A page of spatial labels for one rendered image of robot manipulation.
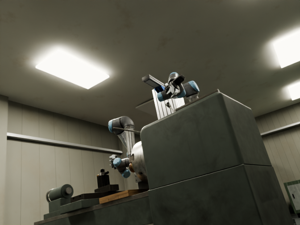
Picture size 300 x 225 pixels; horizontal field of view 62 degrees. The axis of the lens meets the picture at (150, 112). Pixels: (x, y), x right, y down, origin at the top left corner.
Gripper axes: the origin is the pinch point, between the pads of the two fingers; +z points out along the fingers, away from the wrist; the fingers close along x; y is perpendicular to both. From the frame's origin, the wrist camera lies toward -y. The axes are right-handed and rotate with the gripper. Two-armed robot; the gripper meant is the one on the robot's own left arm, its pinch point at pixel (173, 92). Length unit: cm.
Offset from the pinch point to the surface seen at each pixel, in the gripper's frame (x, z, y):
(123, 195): -17, 34, 65
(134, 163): -10, 22, 48
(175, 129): -8.7, 28.4, 6.3
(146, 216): -31, 48, 55
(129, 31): 57, -257, 60
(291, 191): -520, -382, 130
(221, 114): -16.1, 36.3, -19.7
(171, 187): -25, 48, 26
